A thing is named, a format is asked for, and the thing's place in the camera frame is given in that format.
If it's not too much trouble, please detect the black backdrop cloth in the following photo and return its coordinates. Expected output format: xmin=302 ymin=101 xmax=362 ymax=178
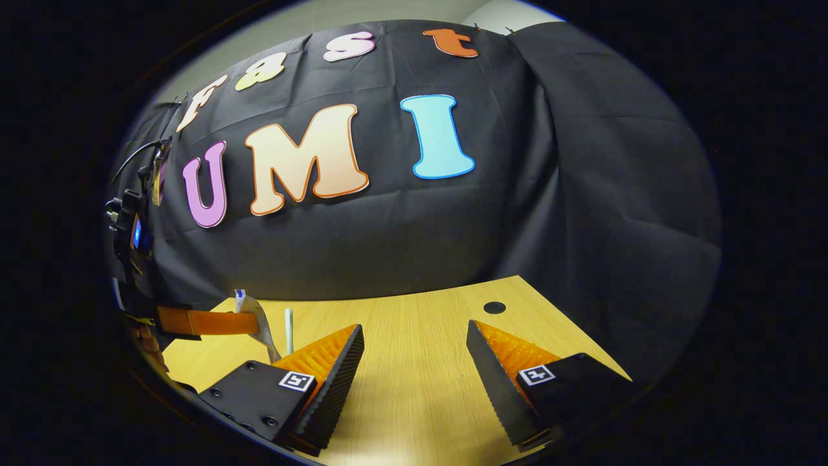
xmin=120 ymin=19 xmax=722 ymax=389

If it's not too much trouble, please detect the wooden desktop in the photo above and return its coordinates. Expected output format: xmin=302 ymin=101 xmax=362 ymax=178
xmin=162 ymin=275 xmax=631 ymax=466

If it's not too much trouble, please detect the white toothpaste tube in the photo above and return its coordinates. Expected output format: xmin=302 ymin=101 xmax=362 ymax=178
xmin=235 ymin=289 xmax=283 ymax=363

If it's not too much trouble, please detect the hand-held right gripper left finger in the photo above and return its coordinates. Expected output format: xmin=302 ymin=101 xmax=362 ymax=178
xmin=199 ymin=324 xmax=365 ymax=457

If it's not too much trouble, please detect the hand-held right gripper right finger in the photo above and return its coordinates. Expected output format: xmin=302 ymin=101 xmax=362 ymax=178
xmin=467 ymin=320 xmax=638 ymax=452

